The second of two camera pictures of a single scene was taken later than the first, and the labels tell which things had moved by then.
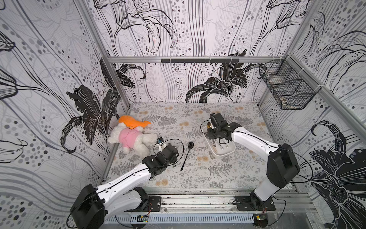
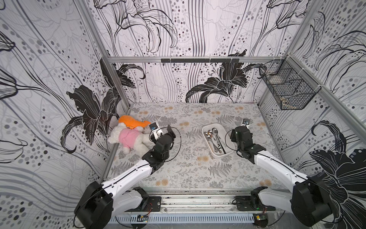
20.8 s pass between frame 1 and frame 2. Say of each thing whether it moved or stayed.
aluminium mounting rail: stayed
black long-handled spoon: moved
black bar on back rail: stayed
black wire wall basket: stayed
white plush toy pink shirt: stayed
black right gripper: moved
